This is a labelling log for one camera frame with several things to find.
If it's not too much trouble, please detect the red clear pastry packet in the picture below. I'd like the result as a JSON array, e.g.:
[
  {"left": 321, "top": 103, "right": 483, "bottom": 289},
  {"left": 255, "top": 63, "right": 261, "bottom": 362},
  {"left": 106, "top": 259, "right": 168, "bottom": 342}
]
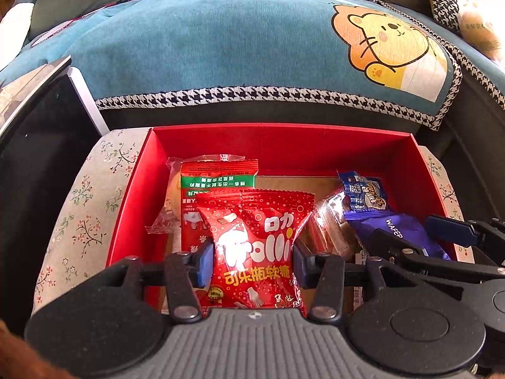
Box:
[{"left": 300, "top": 191, "right": 364, "bottom": 263}]

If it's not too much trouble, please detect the red gummy candy packet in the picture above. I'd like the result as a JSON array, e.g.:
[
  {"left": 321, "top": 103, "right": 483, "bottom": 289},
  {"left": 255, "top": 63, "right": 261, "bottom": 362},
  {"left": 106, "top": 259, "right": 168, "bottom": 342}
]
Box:
[{"left": 195, "top": 189, "right": 316, "bottom": 318}]

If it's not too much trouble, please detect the red cardboard box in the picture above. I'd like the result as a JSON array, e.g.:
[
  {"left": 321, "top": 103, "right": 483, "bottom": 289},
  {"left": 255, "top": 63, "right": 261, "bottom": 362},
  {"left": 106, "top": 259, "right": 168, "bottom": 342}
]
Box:
[{"left": 106, "top": 123, "right": 470, "bottom": 316}]

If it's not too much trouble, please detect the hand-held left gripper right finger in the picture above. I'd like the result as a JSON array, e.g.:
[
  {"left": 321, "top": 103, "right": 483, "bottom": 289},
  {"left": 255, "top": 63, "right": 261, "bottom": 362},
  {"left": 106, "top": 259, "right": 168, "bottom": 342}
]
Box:
[{"left": 293, "top": 240, "right": 397, "bottom": 322}]

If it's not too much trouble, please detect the black appliance with white frame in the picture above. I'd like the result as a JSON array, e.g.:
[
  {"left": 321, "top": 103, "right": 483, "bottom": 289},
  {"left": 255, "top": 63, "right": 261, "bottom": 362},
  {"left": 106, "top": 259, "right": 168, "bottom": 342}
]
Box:
[{"left": 0, "top": 55, "right": 111, "bottom": 336}]

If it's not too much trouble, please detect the white cloth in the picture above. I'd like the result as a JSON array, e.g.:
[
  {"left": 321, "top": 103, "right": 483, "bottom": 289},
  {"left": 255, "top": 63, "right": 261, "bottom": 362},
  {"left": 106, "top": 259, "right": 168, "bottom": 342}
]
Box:
[{"left": 0, "top": 2, "right": 36, "bottom": 72}]

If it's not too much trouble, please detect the clear plastic bag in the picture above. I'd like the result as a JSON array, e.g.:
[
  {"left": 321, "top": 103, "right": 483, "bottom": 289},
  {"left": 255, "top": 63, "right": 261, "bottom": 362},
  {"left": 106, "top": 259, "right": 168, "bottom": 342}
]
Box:
[{"left": 457, "top": 0, "right": 505, "bottom": 62}]

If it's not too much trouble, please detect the houndstooth sofa cover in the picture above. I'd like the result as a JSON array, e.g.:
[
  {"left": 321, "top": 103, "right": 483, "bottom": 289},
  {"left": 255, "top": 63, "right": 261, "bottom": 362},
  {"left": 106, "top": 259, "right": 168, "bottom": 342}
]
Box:
[{"left": 379, "top": 0, "right": 505, "bottom": 112}]

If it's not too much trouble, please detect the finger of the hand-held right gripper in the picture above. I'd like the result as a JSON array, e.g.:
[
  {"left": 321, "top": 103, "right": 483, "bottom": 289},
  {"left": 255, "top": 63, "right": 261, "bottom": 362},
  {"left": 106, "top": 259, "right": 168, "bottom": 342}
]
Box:
[
  {"left": 369, "top": 228, "right": 505, "bottom": 282},
  {"left": 425, "top": 214, "right": 505, "bottom": 265}
]

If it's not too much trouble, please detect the red and green snack packet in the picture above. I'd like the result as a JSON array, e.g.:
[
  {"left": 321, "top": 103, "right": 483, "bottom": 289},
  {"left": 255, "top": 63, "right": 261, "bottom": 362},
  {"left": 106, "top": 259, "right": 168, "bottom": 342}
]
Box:
[{"left": 179, "top": 154, "right": 260, "bottom": 257}]

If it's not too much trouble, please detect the purple wafer packet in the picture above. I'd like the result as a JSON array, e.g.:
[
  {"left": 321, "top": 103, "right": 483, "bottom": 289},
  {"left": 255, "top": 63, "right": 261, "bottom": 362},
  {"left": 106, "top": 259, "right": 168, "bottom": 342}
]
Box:
[{"left": 343, "top": 208, "right": 450, "bottom": 261}]

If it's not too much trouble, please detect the brown cloth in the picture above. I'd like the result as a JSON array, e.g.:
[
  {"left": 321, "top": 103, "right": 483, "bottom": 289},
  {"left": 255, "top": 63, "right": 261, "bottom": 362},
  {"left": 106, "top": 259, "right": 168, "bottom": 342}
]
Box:
[{"left": 0, "top": 319, "right": 75, "bottom": 379}]

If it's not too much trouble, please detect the clear bun packet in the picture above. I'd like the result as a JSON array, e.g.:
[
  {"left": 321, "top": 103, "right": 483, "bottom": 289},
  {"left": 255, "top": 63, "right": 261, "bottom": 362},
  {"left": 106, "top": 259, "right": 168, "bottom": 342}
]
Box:
[{"left": 145, "top": 157, "right": 186, "bottom": 234}]

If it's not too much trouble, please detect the blue lion printed blanket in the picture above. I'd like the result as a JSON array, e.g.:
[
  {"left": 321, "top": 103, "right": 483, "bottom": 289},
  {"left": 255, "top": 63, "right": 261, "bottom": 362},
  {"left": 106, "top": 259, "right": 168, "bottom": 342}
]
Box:
[{"left": 0, "top": 0, "right": 462, "bottom": 131}]

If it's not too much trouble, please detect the floral tablecloth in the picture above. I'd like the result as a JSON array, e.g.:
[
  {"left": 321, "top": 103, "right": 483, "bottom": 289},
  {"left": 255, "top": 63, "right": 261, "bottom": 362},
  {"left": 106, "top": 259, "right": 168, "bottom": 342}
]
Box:
[{"left": 32, "top": 128, "right": 466, "bottom": 316}]

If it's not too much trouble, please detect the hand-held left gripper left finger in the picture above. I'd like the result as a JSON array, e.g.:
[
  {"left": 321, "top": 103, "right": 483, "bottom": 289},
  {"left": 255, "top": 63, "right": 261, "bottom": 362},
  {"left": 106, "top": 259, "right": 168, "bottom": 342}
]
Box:
[{"left": 98, "top": 241, "right": 214, "bottom": 322}]

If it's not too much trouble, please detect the small blue snack packet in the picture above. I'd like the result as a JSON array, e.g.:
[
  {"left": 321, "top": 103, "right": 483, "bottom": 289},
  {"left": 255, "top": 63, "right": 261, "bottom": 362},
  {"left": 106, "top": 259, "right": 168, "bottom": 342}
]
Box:
[{"left": 337, "top": 171, "right": 391, "bottom": 216}]

